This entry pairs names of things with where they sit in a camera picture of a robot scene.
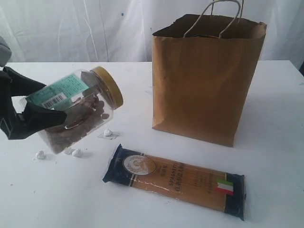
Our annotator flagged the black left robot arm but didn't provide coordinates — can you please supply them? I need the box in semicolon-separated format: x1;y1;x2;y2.
0;38;67;140

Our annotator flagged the spaghetti packet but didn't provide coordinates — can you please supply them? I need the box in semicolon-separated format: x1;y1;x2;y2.
103;145;246;220

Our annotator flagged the white putty lump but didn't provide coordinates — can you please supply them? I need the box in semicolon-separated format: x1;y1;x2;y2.
35;150;46;160
98;128;119;140
72;149;82;158
64;147;74;155

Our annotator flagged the white backdrop curtain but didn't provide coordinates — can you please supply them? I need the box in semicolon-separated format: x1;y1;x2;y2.
0;0;304;68

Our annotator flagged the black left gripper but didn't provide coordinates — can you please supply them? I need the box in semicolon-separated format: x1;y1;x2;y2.
0;66;67;140

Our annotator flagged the large brown paper bag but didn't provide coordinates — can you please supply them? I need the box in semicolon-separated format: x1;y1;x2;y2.
152;0;266;147

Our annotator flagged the square jar with gold lid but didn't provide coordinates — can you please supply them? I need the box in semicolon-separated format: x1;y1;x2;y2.
20;66;124;153

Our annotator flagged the white putty lump on tape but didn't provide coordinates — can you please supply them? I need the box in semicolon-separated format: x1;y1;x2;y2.
98;128;119;140

